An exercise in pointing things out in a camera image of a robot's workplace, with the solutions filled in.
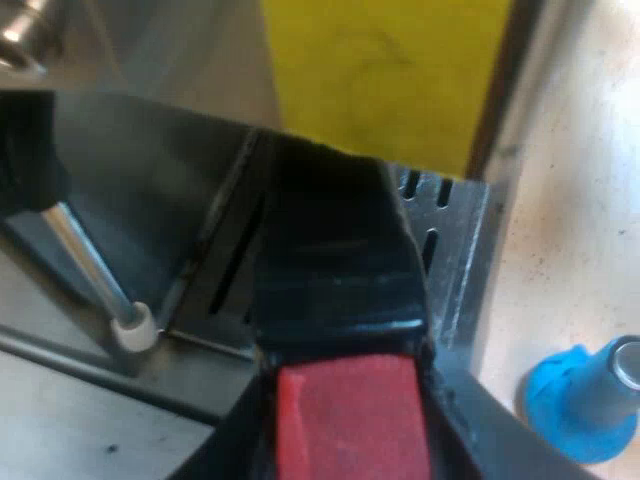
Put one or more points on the bright blue tamper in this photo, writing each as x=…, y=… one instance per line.
x=585, y=400

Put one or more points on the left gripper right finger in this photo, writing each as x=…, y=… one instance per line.
x=500, y=430

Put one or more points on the metal block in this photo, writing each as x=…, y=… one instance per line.
x=75, y=425

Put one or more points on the steel espresso machine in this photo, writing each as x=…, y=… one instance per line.
x=150, y=165

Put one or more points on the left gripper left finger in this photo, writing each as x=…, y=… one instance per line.
x=247, y=435

